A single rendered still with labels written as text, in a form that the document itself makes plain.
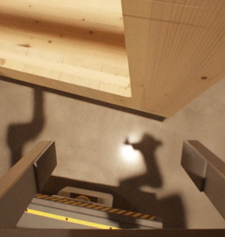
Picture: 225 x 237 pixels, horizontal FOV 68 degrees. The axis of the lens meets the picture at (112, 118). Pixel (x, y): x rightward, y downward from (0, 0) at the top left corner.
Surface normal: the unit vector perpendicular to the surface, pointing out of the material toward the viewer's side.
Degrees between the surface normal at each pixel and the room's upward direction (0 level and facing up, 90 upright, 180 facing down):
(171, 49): 90
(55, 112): 0
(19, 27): 0
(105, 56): 0
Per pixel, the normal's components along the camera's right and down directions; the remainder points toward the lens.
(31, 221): -0.14, -0.15
